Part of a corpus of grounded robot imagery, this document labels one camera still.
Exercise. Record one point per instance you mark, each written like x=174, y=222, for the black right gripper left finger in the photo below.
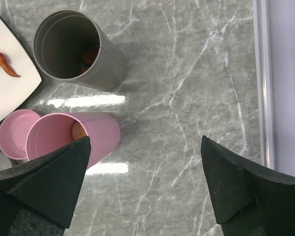
x=38, y=198

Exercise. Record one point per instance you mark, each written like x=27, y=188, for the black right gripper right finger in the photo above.
x=248, y=199

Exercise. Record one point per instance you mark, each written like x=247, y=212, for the breaded orange nugget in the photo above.
x=77, y=131

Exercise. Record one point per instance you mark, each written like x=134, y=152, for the pink round lid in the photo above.
x=14, y=131

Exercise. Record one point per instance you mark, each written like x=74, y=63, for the orange chicken wing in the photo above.
x=5, y=66

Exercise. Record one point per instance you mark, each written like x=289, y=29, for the pink cylindrical container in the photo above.
x=53, y=131

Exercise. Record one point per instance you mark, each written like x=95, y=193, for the white square plate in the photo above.
x=15, y=90

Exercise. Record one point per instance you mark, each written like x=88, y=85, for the grey cylindrical container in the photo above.
x=70, y=47

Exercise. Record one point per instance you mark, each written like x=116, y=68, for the aluminium front rail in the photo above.
x=261, y=21

